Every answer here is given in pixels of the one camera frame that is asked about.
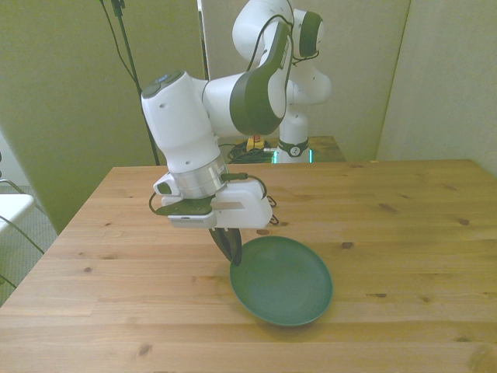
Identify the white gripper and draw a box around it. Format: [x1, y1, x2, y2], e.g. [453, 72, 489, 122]
[161, 180, 274, 267]

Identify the dark green round plate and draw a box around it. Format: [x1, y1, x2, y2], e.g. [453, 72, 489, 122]
[228, 235, 335, 327]

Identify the yellow emergency stop box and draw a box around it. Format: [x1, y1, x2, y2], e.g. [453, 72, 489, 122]
[245, 134, 269, 152]

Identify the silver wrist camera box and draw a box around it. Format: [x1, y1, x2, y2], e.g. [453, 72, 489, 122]
[166, 210, 218, 230]

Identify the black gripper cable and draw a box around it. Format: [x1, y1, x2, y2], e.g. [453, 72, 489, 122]
[220, 172, 269, 204]

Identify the coiled dark cable bundle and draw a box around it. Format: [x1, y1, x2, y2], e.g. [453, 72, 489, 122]
[226, 141, 277, 165]

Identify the black camera tripod stand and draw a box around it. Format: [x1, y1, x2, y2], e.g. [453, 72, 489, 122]
[98, 0, 162, 166]

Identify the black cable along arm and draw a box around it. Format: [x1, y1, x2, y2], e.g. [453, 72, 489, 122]
[246, 14, 324, 72]

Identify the white metal-frame chair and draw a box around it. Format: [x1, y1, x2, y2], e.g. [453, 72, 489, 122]
[0, 176, 47, 291]

